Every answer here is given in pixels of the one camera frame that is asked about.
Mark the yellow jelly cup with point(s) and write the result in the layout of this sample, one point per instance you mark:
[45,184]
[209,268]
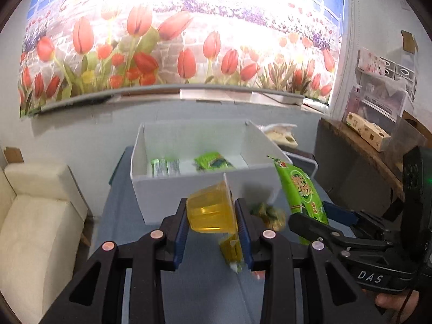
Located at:
[211,210]

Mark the cream leather sofa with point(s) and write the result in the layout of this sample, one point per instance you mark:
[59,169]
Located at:
[42,219]

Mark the black white-rimmed container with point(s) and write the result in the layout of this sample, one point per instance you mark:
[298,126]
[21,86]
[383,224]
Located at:
[304,160]

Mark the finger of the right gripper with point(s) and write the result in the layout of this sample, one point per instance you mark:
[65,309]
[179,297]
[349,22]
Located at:
[324,232]
[344,214]

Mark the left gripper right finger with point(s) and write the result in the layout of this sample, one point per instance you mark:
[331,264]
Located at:
[300,279]

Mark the white storage box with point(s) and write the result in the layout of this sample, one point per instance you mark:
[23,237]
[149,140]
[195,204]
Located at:
[253,178]

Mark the green cracker snack bag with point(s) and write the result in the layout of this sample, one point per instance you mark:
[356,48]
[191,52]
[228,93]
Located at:
[162,167]

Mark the plastic drawer organizer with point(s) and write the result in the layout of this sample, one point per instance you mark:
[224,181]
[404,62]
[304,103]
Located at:
[385,85]

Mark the tulip landscape poster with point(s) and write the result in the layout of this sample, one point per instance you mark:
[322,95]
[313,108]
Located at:
[74,48]

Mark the person's right hand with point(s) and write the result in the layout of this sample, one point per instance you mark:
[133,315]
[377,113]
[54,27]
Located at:
[394,305]

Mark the clear plastic bin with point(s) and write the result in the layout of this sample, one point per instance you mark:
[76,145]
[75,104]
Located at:
[403,138]

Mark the beige patterned long box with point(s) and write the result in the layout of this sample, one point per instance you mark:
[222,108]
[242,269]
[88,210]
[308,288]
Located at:
[373,134]

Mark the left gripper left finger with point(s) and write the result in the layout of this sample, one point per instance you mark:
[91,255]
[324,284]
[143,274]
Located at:
[95,294]

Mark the wooden side shelf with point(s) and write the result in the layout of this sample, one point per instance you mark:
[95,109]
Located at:
[365,150]

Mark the cardboard piece on sofa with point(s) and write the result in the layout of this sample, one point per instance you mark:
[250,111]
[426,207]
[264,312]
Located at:
[13,155]

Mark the small green snack packet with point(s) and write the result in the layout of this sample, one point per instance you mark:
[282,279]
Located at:
[273,218]

